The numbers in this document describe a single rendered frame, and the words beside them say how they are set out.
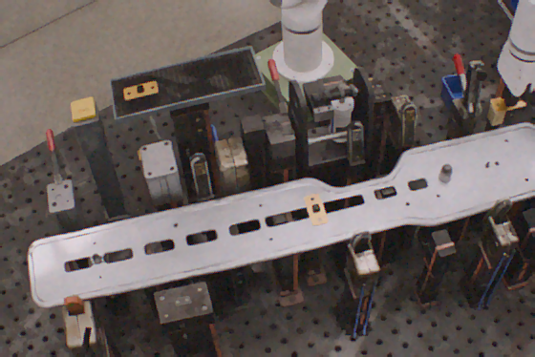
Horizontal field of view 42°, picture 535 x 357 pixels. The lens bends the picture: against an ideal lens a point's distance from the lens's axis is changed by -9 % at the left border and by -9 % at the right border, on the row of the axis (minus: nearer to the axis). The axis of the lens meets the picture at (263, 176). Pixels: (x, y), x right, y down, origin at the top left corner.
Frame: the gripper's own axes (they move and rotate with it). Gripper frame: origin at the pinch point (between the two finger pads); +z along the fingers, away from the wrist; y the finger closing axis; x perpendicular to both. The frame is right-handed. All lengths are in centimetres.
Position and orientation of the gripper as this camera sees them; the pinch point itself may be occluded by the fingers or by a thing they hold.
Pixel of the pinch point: (510, 95)
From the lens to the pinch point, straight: 169.6
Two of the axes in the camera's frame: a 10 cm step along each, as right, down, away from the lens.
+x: 9.7, -2.3, 1.2
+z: 0.3, 5.7, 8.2
